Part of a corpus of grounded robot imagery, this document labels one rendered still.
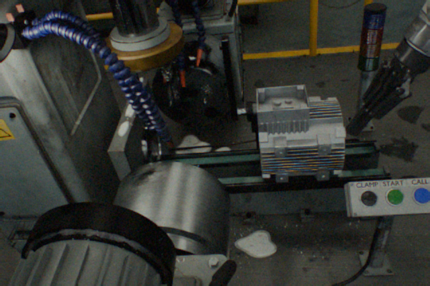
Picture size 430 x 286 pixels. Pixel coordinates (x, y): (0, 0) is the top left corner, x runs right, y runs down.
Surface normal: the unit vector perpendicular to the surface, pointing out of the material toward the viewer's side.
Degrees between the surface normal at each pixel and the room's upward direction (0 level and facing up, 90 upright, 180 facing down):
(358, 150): 0
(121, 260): 40
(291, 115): 90
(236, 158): 0
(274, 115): 90
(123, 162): 90
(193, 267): 0
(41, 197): 90
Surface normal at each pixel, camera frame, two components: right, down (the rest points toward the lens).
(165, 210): 0.09, -0.75
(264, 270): -0.14, -0.76
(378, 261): -0.05, 0.65
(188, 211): 0.41, -0.68
